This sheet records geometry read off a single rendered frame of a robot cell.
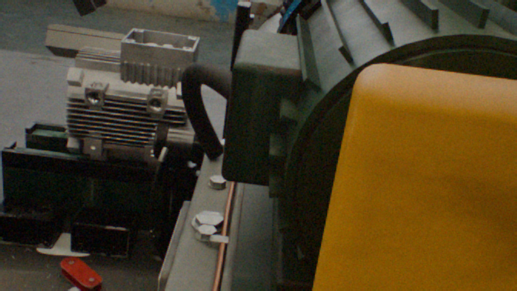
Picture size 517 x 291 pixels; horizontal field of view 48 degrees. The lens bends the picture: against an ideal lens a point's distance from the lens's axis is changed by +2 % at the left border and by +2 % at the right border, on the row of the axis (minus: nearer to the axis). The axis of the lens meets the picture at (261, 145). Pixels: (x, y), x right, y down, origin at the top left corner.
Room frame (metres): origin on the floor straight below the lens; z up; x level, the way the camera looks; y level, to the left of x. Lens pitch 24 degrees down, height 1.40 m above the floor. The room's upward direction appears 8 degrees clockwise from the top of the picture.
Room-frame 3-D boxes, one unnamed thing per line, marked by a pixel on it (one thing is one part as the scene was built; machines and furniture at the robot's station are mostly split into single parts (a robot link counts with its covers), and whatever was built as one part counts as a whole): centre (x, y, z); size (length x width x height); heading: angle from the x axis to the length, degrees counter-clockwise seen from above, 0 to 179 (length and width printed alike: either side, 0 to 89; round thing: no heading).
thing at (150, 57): (0.98, 0.20, 1.11); 0.12 x 0.11 x 0.07; 93
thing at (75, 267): (0.75, 0.25, 0.81); 0.09 x 0.03 x 0.02; 52
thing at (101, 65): (0.98, 0.23, 1.02); 0.20 x 0.19 x 0.19; 93
